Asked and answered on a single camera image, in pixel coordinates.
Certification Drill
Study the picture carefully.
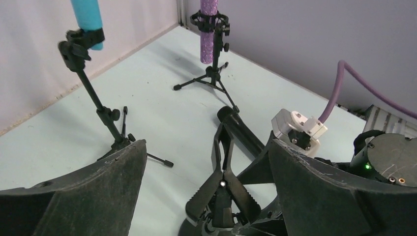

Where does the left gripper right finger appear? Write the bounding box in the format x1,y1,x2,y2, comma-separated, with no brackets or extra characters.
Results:
268,140,417,236

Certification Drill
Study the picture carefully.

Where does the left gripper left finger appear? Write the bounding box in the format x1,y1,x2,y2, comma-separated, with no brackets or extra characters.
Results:
0,140,147,236

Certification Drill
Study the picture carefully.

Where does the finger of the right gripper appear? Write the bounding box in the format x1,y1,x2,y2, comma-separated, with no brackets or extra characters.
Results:
236,131,274,184
231,196,288,236

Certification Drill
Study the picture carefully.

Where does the black microphone orange end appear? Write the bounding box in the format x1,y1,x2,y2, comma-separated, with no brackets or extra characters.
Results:
217,106,265,161

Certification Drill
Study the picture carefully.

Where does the tripod shock mount stand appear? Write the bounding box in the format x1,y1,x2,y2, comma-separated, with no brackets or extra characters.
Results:
173,10,239,113

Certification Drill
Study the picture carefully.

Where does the small tripod clip stand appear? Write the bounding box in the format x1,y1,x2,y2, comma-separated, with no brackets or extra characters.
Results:
58,28,174,168

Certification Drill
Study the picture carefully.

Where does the purple glitter microphone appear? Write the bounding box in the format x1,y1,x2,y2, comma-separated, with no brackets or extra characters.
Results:
200,0,218,64

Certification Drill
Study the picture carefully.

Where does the blue microphone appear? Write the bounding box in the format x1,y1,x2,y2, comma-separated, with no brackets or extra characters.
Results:
71,0,105,51

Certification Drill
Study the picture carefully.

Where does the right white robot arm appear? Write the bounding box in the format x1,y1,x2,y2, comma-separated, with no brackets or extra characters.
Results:
239,109,417,236

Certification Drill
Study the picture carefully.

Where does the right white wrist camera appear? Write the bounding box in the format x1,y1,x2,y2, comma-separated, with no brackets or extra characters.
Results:
271,109,328,157

